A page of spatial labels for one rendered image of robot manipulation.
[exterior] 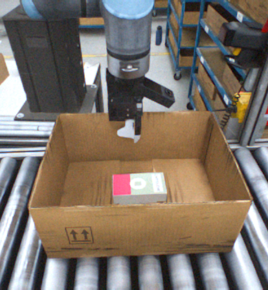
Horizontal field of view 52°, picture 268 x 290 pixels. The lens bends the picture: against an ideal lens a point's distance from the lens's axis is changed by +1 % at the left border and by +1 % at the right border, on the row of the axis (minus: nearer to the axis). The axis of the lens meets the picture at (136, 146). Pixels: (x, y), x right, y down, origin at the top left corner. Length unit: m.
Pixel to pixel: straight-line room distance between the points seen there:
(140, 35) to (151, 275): 0.46
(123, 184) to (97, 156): 0.14
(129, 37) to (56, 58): 0.43
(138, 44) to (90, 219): 0.33
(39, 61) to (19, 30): 0.10
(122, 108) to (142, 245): 0.30
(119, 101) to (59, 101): 0.40
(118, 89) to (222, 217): 0.34
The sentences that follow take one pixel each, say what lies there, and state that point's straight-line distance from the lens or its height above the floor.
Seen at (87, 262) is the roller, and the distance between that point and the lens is 0.62.
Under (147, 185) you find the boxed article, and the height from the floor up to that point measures 0.79.
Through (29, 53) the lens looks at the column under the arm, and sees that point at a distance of 0.94.
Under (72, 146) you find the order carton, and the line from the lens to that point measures 0.77.
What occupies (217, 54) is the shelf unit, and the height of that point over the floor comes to 0.54.
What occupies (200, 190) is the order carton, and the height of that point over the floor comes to 0.76.
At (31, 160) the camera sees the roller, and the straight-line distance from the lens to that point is 0.86.
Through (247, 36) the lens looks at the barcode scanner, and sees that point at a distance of 0.77.
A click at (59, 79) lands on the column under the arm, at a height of 0.89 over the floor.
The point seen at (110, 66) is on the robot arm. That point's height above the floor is 1.06.
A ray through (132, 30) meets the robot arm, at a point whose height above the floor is 1.14.
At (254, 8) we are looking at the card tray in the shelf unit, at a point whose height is 0.98.
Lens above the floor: 1.30
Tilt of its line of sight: 40 degrees down
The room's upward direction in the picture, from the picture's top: straight up
